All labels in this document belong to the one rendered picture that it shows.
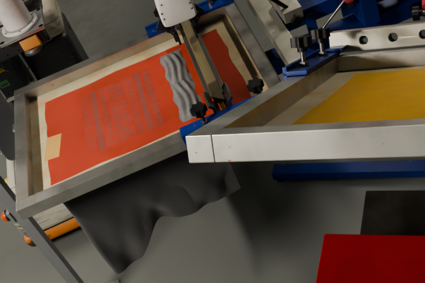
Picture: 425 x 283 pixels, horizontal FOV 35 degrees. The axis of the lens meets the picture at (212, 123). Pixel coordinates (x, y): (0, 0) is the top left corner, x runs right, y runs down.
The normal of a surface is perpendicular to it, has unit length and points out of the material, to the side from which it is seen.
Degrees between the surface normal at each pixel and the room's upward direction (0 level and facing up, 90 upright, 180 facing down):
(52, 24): 90
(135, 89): 0
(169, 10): 92
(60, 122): 0
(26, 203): 0
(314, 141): 58
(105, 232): 94
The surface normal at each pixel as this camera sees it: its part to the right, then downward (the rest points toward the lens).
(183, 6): 0.33, 0.59
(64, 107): -0.32, -0.71
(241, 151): -0.38, 0.22
